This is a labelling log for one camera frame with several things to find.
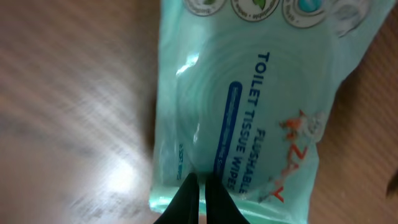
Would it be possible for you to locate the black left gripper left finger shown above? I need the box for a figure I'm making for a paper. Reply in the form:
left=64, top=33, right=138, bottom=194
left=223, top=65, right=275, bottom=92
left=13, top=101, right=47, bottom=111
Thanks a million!
left=154, top=173, right=200, bottom=224

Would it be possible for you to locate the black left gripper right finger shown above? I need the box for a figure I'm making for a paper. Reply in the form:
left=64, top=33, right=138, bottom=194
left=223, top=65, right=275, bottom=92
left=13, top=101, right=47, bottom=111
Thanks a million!
left=205, top=175, right=249, bottom=224

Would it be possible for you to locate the teal wet wipes packet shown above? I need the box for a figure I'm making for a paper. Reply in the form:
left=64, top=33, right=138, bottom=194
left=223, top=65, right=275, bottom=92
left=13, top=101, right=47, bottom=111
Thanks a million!
left=149, top=0, right=396, bottom=223

